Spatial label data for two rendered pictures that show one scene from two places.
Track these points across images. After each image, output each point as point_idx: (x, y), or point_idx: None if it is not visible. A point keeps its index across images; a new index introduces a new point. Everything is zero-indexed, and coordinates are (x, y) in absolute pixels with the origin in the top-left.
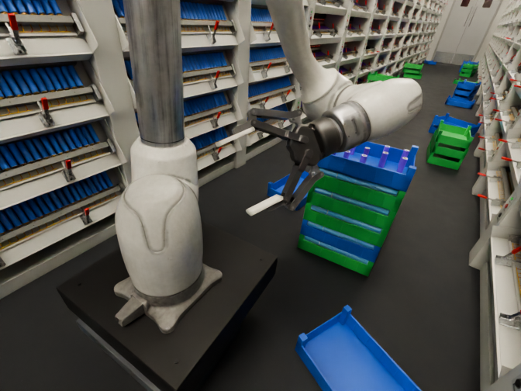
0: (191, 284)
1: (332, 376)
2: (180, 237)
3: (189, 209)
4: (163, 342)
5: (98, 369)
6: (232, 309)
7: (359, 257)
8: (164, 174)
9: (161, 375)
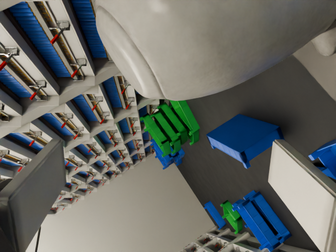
0: (329, 26)
1: None
2: (220, 91)
3: (188, 82)
4: (329, 62)
5: None
6: None
7: None
8: (103, 24)
9: (334, 98)
